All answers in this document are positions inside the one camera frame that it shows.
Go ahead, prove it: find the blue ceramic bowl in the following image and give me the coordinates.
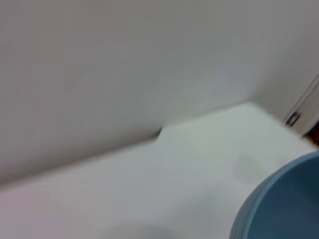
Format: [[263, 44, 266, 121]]
[[230, 150, 319, 239]]

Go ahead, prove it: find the dark red background object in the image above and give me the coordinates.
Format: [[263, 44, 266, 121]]
[[308, 129, 319, 146]]

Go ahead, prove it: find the small black wall fitting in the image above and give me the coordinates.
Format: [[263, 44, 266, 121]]
[[286, 113, 301, 125]]

